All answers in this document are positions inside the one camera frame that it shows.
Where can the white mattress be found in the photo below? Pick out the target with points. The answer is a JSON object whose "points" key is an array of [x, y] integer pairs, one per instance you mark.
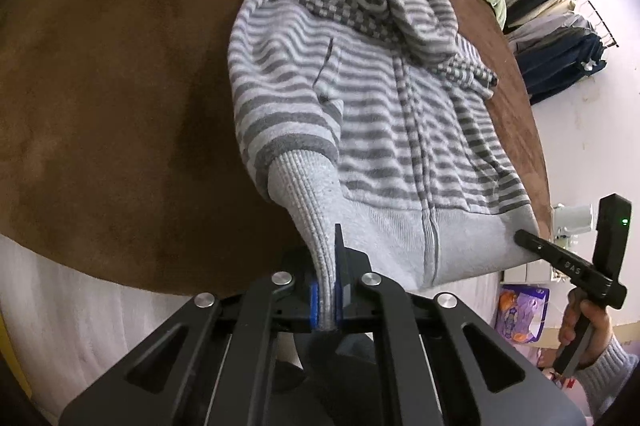
{"points": [[100, 306]]}

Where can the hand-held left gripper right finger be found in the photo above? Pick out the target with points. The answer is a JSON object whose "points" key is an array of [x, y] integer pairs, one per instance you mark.
{"points": [[339, 301]]}

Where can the row of hanging clothes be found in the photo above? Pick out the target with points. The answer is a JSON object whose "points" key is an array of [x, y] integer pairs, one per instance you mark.
{"points": [[555, 50]]}

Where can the brown bed blanket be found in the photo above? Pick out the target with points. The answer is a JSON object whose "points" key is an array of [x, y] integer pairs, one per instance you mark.
{"points": [[125, 105]]}

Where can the person's right hand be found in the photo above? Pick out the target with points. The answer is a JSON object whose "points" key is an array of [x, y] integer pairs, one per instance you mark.
{"points": [[600, 331]]}

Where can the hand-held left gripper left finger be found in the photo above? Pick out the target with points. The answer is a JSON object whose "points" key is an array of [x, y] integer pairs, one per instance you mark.
{"points": [[315, 306]]}

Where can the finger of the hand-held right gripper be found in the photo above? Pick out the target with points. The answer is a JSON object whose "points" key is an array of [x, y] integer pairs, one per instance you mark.
{"points": [[555, 258]]}

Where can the purple patterned bag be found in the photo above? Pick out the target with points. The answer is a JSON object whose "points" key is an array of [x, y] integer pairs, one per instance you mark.
{"points": [[520, 316]]}

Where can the black clothes rack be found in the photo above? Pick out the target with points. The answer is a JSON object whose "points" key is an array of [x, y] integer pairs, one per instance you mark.
{"points": [[595, 13]]}

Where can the grey striped hoodie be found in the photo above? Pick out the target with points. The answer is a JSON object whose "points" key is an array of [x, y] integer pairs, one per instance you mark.
{"points": [[375, 105]]}

